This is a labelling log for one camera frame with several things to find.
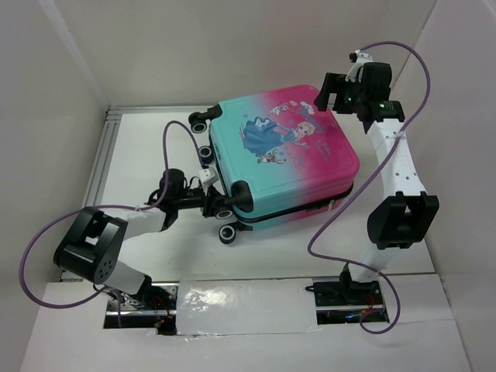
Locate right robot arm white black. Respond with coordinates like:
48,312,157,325
315,58,439,305

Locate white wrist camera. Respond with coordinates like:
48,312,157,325
345,50,374,83
198,167,219,188

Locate shiny white taped sheet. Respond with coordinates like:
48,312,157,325
176,278,319,336

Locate pink children's suitcase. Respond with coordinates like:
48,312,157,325
188,84,360,244

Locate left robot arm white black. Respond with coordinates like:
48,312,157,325
53,168,236,309

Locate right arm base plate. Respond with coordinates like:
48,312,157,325
305,281,389,326

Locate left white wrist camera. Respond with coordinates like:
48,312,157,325
198,167,219,188

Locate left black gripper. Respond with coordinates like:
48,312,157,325
174,182,233,218

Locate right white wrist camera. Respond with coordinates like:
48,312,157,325
345,50,374,83

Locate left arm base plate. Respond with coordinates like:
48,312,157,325
103,282,179,336

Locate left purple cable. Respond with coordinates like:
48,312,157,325
18,120,206,329

